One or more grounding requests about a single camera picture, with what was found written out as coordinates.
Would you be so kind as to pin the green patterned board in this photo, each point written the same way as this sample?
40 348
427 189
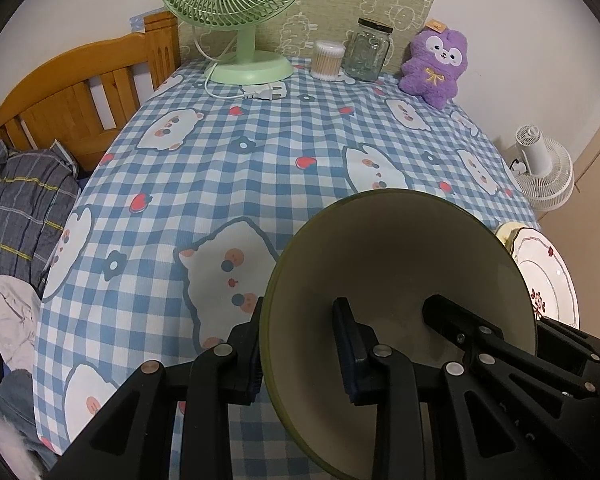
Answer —
350 0

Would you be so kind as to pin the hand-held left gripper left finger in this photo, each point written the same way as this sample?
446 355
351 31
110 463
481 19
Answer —
215 385

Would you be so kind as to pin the white red-flower plate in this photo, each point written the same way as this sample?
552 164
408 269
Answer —
545 275

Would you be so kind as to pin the grey plaid bedding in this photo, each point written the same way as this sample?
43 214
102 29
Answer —
20 210

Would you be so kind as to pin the blue jeans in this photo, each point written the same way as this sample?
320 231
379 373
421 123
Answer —
20 400

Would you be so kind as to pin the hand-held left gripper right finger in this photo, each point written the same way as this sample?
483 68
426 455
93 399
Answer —
350 350

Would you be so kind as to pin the blue checked tablecloth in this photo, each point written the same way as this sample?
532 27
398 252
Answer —
260 160

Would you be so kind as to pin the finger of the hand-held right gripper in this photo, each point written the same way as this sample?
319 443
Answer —
460 325
575 340

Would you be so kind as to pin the wooden bed headboard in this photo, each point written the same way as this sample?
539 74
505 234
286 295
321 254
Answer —
65 100

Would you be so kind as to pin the cotton swab container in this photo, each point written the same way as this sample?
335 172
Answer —
328 62

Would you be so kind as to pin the white fluffy cloth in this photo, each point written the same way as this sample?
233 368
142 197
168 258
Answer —
7 440

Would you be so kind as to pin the glass jar with lid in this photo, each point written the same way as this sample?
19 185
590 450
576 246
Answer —
365 52

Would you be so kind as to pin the floral ceramic bowl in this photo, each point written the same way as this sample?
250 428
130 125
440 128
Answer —
395 260

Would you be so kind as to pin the purple plush bunny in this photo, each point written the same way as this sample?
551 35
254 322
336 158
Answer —
432 72

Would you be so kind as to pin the deep cream yellow-flower plate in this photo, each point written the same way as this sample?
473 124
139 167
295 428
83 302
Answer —
506 234

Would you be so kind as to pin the white standing fan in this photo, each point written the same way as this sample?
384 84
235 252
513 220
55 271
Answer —
550 175

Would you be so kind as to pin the pale crumpled cloth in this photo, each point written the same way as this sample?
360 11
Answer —
15 320

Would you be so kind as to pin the beige door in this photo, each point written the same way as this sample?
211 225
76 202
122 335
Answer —
595 200

